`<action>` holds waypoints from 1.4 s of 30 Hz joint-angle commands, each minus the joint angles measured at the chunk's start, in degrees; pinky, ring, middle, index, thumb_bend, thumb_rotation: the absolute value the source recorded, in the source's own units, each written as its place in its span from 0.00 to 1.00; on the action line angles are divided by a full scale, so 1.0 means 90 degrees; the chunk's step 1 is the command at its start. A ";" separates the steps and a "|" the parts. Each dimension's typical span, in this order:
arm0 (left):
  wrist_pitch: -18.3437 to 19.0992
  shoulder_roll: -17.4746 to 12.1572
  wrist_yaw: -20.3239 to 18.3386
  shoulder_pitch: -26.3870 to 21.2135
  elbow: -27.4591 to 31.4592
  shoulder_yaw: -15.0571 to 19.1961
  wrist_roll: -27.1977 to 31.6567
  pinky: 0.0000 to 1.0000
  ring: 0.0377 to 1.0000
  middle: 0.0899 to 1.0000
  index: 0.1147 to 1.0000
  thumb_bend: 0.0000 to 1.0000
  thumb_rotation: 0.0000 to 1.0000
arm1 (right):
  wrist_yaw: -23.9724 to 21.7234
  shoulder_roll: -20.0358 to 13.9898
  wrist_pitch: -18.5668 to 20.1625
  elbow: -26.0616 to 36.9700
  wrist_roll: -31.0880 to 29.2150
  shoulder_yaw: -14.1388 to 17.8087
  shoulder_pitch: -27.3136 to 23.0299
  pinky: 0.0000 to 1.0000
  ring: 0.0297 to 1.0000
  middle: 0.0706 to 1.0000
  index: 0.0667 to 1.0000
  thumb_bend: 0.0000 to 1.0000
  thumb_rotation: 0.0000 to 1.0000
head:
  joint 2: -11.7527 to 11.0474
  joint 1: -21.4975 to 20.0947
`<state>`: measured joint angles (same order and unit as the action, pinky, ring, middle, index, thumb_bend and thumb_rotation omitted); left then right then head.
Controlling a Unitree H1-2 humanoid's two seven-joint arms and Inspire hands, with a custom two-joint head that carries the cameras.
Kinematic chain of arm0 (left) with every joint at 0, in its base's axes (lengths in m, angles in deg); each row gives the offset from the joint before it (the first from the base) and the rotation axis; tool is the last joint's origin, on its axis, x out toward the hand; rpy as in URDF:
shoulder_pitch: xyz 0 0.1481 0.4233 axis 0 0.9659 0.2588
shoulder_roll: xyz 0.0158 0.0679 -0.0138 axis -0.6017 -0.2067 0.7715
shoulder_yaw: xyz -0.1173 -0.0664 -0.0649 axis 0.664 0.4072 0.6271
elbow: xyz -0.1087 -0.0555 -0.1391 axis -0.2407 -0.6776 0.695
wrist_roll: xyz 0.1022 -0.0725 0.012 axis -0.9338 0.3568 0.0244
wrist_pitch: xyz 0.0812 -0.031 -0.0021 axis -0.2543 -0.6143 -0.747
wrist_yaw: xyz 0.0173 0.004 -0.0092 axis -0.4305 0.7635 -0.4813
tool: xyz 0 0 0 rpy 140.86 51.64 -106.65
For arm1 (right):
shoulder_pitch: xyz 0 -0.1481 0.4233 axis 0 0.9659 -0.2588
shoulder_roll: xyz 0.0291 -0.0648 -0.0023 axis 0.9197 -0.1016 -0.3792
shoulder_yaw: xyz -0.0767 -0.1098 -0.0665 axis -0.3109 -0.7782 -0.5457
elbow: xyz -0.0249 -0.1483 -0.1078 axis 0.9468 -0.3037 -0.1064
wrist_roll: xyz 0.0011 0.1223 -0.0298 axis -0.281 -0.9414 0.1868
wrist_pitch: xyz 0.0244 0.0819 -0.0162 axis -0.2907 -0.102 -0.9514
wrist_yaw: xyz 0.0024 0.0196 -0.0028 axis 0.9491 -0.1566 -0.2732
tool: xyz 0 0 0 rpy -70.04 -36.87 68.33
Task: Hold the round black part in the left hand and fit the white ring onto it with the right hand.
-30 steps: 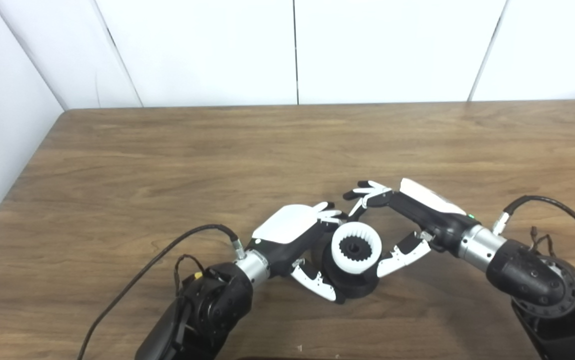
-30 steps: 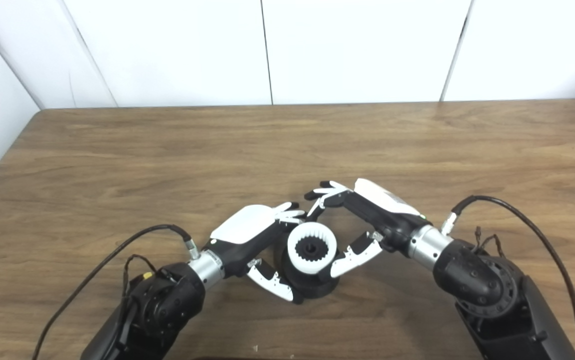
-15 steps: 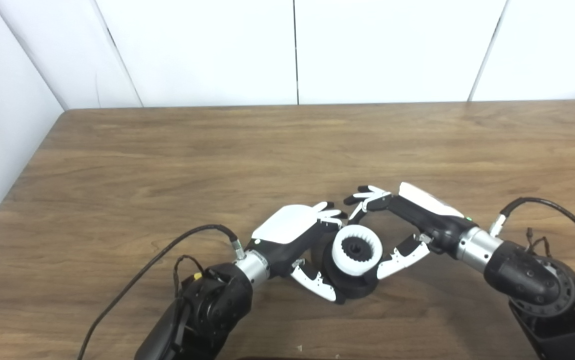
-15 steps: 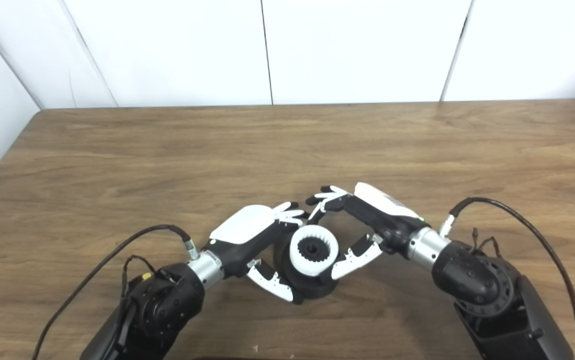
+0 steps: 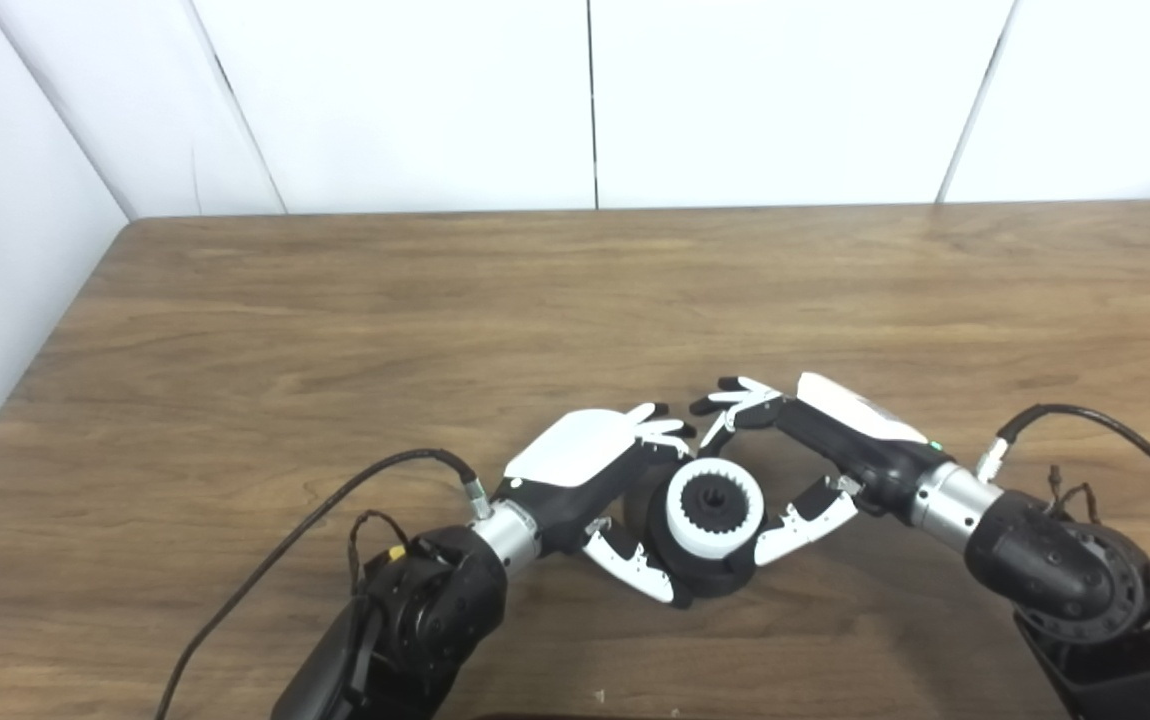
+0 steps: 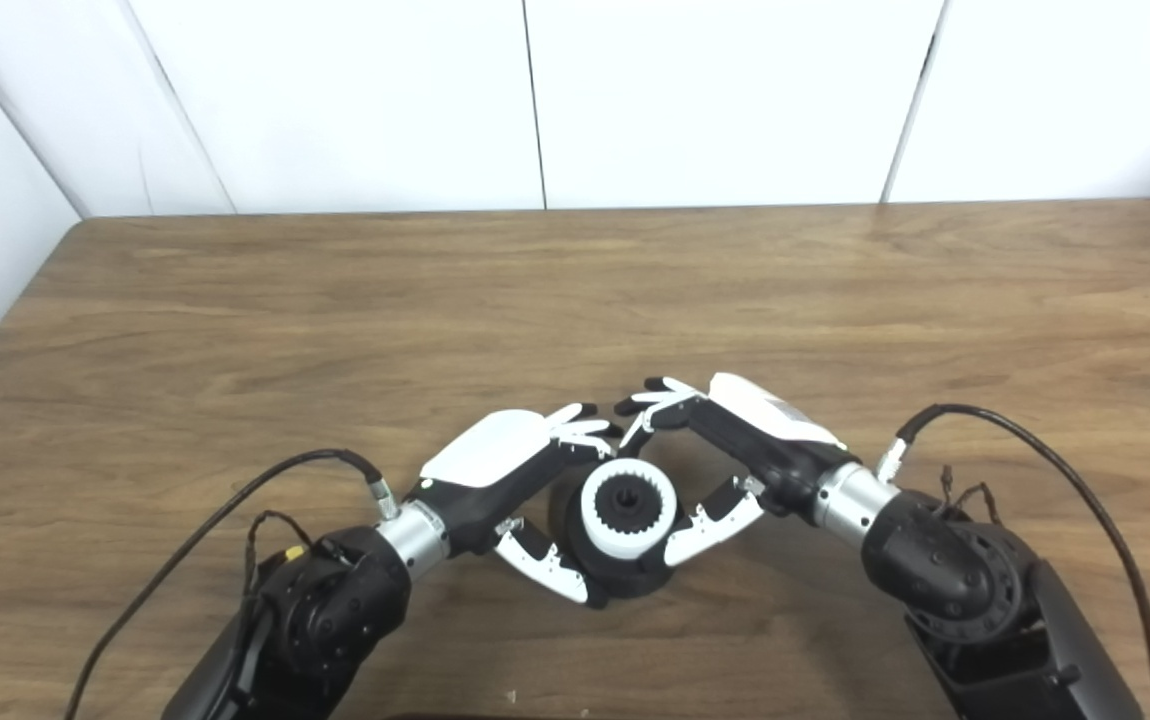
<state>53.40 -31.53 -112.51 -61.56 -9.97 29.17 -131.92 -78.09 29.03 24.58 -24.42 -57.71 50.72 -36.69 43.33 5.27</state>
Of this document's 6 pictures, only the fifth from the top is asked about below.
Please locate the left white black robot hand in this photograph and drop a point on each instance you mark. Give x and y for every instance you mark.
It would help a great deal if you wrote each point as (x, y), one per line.
(575, 455)

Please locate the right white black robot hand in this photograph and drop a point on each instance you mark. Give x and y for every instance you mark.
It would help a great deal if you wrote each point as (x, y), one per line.
(855, 430)

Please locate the round black stepped part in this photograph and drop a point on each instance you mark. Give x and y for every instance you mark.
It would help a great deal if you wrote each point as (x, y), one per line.
(713, 500)

